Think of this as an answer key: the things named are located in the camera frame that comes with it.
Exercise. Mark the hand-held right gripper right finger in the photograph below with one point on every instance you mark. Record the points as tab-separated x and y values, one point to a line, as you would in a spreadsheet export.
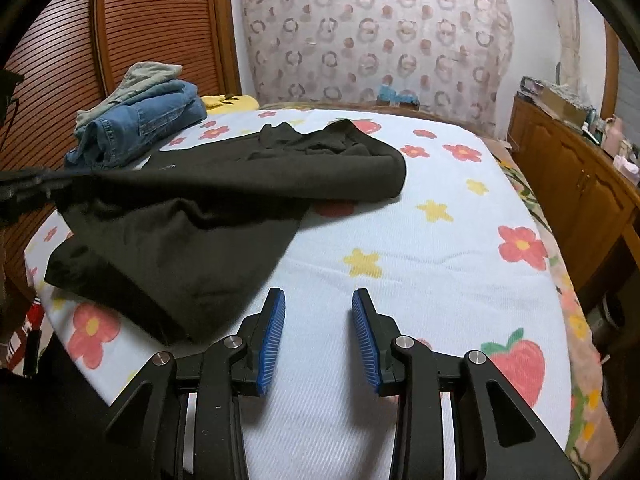
365	340

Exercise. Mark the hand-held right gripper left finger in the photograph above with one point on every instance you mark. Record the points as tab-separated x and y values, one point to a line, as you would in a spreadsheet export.
272	340

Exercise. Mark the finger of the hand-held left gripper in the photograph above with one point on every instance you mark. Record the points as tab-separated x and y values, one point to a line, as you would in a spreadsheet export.
25	202
30	178

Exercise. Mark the black pants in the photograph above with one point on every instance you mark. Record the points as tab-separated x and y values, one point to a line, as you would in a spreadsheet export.
200	230

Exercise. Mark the folded grey-green pants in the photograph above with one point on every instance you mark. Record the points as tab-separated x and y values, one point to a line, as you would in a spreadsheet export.
145	77

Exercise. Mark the white flower print bed sheet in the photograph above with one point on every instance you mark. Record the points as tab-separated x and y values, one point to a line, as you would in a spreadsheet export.
400	285

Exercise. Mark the folded blue jeans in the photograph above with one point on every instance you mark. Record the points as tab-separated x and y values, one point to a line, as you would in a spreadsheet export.
135	125

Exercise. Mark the wooden louvered wardrobe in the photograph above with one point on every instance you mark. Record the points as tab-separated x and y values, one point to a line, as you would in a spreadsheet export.
125	25

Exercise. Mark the red and white printed cloth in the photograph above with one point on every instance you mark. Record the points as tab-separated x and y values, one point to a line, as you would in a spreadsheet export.
20	340

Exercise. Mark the yellow plush toy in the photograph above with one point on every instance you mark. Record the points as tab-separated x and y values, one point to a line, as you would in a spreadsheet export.
232	102

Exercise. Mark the blue object by curtain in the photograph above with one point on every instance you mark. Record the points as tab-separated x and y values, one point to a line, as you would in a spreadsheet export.
397	96

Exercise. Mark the dark round bin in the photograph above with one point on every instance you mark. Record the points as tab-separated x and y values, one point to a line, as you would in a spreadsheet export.
612	322

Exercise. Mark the wooden cabinet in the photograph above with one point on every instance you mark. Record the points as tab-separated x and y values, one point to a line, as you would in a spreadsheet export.
570	185

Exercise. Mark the cardboard box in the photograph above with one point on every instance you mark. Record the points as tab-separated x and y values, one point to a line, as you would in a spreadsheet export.
565	105

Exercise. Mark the circle print curtain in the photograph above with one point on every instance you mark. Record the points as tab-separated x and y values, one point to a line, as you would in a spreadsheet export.
375	30

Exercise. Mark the pink bottle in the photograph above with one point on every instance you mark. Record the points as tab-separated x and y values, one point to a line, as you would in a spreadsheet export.
612	135

